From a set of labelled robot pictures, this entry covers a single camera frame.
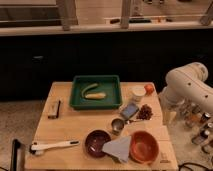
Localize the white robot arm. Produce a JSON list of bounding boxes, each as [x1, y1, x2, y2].
[[158, 62, 213, 125]]

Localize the green plastic tray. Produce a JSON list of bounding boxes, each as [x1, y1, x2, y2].
[[69, 75, 122, 110]]

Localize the green cucumber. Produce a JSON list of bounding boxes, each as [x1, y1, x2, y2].
[[81, 83, 98, 98]]

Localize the white cup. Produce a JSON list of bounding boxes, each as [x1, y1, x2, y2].
[[131, 86, 146, 102]]

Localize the metal measuring cup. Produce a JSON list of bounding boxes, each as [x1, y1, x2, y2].
[[111, 118, 144, 136]]

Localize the orange fruit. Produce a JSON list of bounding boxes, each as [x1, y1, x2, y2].
[[144, 84, 154, 95]]

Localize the brown pine cone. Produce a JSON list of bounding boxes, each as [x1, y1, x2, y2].
[[137, 104, 153, 120]]

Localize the dark purple bowl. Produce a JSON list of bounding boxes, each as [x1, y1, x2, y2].
[[85, 130, 111, 158]]

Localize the grey folded cloth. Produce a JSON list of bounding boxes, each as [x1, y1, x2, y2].
[[102, 136, 131, 163]]

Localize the orange bowl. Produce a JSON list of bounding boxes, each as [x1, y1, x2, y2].
[[130, 131, 159, 164]]

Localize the black chair back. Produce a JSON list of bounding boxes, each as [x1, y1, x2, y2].
[[10, 139, 25, 171]]

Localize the white handled brush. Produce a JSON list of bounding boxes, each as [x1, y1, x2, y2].
[[29, 140, 80, 155]]

